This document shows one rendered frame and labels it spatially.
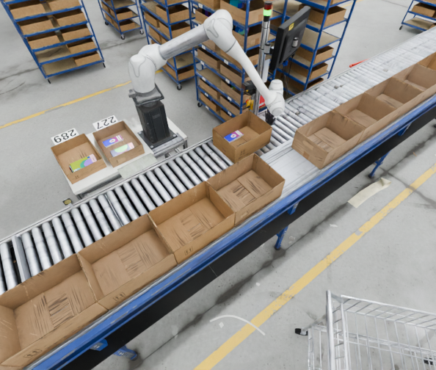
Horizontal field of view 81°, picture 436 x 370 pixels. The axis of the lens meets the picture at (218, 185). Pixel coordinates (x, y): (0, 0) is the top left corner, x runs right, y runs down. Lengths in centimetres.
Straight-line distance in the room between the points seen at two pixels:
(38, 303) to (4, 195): 216
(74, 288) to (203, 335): 109
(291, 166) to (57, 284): 160
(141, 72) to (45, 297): 145
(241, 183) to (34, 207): 233
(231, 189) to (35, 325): 126
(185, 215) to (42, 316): 87
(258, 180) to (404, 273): 164
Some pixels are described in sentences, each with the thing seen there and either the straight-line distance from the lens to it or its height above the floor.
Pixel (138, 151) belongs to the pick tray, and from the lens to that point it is 219.
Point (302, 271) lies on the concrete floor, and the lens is 250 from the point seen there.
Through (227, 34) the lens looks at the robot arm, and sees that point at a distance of 181.
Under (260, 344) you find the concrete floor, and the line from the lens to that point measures 229.
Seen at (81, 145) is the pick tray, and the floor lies 76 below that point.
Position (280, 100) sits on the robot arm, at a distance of 187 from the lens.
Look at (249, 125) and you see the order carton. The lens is 236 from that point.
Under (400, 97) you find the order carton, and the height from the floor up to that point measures 93.
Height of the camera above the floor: 226
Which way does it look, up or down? 52 degrees down
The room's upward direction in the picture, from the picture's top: 1 degrees counter-clockwise
